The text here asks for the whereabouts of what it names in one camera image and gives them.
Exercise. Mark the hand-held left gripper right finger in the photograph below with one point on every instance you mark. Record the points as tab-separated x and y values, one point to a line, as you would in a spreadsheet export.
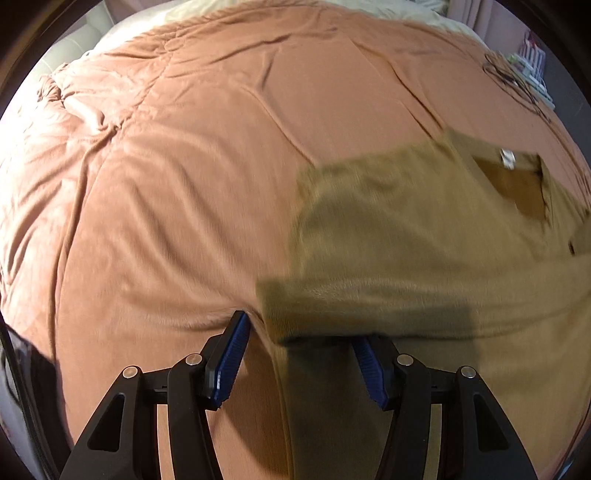
369	369

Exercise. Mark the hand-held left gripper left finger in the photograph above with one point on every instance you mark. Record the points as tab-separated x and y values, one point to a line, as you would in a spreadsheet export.
236	344

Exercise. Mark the olive printed t-shirt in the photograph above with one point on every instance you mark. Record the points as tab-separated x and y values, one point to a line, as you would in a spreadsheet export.
415	230

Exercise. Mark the bed with orange cover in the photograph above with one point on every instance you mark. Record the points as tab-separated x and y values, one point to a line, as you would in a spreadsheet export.
184	184

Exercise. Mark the cream padded headboard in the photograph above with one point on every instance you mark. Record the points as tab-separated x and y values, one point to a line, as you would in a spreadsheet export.
78	32

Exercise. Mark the cream pillow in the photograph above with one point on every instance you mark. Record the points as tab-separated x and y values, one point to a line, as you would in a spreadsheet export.
392	18

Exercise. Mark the striped paper bag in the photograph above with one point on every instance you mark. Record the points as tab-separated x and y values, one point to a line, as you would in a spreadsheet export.
533	50

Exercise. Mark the pink curtain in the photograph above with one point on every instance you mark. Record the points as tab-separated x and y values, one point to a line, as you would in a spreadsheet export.
480	14

